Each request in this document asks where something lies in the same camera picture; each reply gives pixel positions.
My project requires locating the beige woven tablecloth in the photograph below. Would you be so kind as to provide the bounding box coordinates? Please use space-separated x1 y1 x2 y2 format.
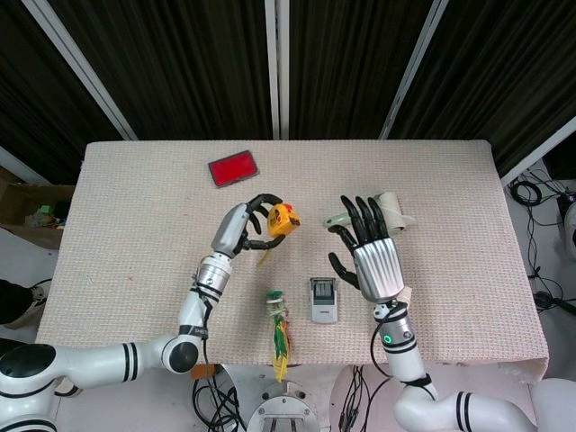
34 139 550 386

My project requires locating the grey date stamp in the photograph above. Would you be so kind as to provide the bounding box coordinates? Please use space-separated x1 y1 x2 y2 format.
308 276 339 324

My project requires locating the green yellow feather shuttlecock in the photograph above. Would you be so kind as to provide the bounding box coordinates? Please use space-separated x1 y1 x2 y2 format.
265 290 293 383

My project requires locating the black pleated curtain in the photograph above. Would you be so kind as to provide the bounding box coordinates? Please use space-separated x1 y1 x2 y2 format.
0 0 576 185

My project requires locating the black floor cable bundle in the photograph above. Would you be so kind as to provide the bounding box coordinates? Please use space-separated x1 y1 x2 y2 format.
337 364 393 432
507 166 576 316
192 364 249 432

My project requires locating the white metal frame post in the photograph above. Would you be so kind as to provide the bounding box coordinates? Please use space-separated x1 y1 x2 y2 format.
379 0 449 140
264 0 291 140
21 0 139 141

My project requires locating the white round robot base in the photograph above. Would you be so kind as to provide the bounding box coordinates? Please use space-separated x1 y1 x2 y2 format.
246 382 326 432

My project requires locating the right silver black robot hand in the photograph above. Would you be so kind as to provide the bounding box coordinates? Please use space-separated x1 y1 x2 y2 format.
328 193 409 304

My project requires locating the red ink pad tray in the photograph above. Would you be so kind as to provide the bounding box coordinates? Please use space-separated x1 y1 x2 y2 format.
207 149 262 189

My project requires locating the yellow tape measure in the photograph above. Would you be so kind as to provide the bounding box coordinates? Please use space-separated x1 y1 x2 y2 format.
256 202 302 271

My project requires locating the brown cardboard box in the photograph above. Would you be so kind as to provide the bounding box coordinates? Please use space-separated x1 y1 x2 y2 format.
0 166 77 251

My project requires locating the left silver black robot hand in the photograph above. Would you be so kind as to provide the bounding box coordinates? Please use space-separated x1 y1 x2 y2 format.
210 193 287 261

